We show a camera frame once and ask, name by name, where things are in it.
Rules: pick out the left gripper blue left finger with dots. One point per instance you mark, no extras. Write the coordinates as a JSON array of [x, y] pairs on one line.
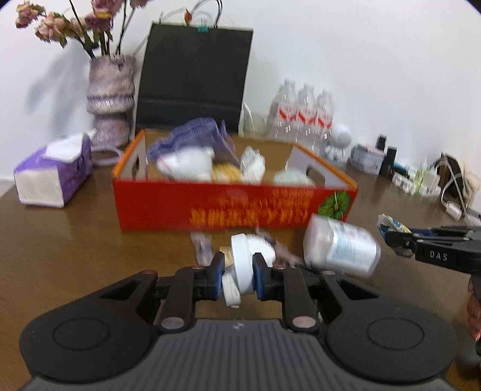
[[214, 273]]

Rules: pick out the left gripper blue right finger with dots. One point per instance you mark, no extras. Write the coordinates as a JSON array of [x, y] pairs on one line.
[[266, 281]]

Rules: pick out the white jar lid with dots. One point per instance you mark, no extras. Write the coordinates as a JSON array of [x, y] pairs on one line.
[[237, 279]]

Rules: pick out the blue snack wrapper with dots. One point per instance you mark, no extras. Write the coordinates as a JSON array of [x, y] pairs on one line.
[[390, 225]]

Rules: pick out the white paper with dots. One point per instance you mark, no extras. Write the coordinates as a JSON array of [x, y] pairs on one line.
[[252, 166]]

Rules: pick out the purple knitted cloth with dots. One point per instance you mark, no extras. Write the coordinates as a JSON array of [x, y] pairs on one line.
[[201, 132]]

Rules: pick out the person right hand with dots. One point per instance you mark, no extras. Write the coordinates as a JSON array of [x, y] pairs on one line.
[[473, 309]]

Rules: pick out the small clear wrapper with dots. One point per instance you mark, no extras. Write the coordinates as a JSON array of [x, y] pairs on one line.
[[203, 248]]

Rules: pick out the brown pouch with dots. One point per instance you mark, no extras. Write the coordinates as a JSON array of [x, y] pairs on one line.
[[457, 181]]

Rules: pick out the white strip item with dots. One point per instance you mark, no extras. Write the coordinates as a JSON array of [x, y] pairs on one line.
[[404, 183]]

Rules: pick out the pale green scrubber ball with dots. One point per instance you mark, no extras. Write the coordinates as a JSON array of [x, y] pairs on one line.
[[292, 177]]

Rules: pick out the red orange cardboard box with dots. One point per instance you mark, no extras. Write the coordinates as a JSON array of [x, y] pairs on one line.
[[145, 200]]

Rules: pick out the black cosmetic tube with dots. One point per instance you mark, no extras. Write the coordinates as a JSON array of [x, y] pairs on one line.
[[387, 169], [381, 143]]

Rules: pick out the yellow white plush toy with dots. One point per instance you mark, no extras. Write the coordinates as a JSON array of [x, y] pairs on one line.
[[196, 164]]

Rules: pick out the small tin box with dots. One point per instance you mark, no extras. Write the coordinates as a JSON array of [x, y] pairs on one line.
[[367, 159]]

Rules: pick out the green tinted glass cup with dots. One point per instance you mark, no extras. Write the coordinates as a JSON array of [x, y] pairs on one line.
[[252, 124]]

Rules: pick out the white astronaut figure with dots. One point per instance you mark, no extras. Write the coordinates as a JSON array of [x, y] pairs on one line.
[[339, 140]]

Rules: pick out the left water bottle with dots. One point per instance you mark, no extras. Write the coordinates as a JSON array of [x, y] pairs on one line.
[[283, 112]]

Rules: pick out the water bottle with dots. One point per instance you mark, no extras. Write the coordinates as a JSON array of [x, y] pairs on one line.
[[283, 112], [324, 118], [306, 116]]

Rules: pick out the middle water bottle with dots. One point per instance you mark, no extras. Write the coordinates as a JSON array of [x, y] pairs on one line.
[[306, 116]]

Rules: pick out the right water bottle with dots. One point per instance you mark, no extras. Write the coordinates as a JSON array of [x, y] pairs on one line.
[[324, 118]]

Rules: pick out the purple tissue pack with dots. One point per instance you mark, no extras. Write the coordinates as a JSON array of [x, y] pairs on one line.
[[53, 174]]

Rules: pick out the purple textured vase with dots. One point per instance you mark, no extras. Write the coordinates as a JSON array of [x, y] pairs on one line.
[[110, 98]]

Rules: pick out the black paper bag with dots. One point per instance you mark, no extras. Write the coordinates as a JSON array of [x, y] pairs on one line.
[[188, 74]]

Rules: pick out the teal binder clip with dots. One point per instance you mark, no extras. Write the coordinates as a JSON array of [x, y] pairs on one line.
[[203, 28]]

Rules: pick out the dried pink flowers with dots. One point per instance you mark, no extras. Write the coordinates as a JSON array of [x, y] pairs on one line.
[[93, 31]]

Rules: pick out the white charger with cable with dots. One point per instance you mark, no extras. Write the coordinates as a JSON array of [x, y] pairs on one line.
[[471, 215]]

